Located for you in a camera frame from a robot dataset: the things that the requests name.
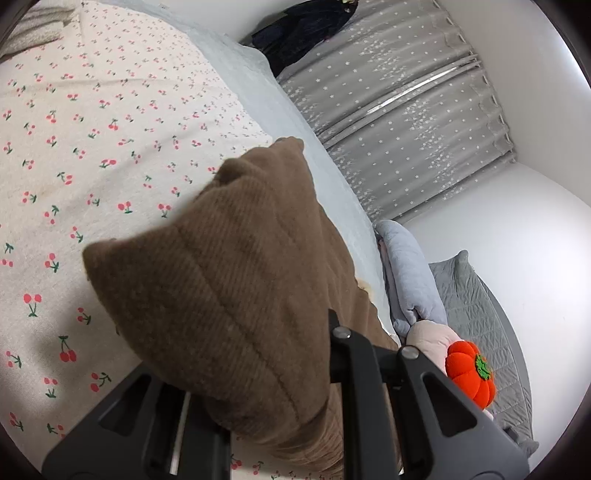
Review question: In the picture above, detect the grey star print curtain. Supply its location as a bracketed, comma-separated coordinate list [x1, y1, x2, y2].
[277, 0, 515, 224]

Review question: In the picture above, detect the brown coat with fur collar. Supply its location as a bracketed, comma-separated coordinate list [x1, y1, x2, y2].
[82, 136, 402, 480]

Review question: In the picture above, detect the orange pumpkin plush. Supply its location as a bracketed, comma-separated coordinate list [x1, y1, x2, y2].
[444, 340, 496, 411]

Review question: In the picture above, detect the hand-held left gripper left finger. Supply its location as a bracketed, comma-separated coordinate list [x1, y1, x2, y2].
[41, 364, 232, 480]

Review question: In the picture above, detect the grey quilted pillow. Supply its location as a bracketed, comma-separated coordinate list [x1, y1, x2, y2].
[427, 249, 539, 457]

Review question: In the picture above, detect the white fleece cloth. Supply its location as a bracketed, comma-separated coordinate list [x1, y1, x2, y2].
[0, 0, 84, 58]

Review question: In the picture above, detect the dark hanging garment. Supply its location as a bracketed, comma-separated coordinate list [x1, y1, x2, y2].
[252, 0, 361, 77]

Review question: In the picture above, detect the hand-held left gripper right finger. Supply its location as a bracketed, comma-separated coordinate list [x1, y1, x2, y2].
[327, 308, 529, 480]

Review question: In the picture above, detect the light blue folded quilt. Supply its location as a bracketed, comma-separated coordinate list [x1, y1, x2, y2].
[376, 219, 448, 342]

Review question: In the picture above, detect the pink plush pillow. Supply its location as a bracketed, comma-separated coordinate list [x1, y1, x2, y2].
[406, 318, 497, 421]

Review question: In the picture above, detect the cherry print bed sheet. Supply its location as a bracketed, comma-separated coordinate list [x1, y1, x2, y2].
[0, 0, 287, 480]

